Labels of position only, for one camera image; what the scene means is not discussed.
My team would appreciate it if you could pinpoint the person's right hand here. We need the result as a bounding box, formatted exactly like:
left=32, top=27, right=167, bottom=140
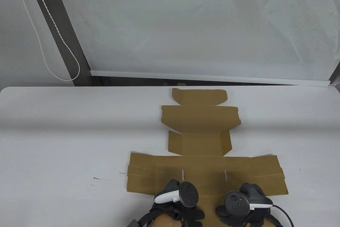
left=215, top=183, right=274, bottom=227

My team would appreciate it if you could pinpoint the person's left hand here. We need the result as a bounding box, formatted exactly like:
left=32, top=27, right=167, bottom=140
left=154, top=179, right=205, bottom=227

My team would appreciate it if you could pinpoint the brown cardboard mailer box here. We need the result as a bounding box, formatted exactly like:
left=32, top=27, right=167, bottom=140
left=126, top=88, right=289, bottom=221

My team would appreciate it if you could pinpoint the person's left forearm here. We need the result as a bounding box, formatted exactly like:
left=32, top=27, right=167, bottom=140
left=153, top=212, right=184, bottom=227

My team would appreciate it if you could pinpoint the white and black left controller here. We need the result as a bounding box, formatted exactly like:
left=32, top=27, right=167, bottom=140
left=154, top=181, right=199, bottom=207

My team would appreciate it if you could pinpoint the white and black controller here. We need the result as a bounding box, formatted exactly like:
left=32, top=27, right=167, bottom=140
left=154, top=181, right=199, bottom=207
left=224, top=191, right=273, bottom=215

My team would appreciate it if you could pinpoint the white and black right controller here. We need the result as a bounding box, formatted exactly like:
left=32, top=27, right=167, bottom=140
left=224, top=191, right=273, bottom=215

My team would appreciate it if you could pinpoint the wide white roller blind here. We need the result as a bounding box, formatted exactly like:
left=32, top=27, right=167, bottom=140
left=53, top=0, right=340, bottom=88

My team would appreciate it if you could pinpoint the narrow white roller blind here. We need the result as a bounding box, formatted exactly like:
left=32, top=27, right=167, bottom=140
left=0, top=0, right=75, bottom=87

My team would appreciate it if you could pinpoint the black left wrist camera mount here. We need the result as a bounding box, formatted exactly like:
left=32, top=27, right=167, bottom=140
left=129, top=208, right=181, bottom=227

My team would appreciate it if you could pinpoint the dark window frame edge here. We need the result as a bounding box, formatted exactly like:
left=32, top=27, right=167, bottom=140
left=329, top=60, right=340, bottom=86

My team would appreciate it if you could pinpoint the dark window frame post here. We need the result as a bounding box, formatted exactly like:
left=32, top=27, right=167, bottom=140
left=24, top=0, right=92, bottom=87

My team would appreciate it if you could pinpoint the white blind pull cord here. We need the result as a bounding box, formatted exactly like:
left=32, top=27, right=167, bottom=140
left=11, top=0, right=80, bottom=81

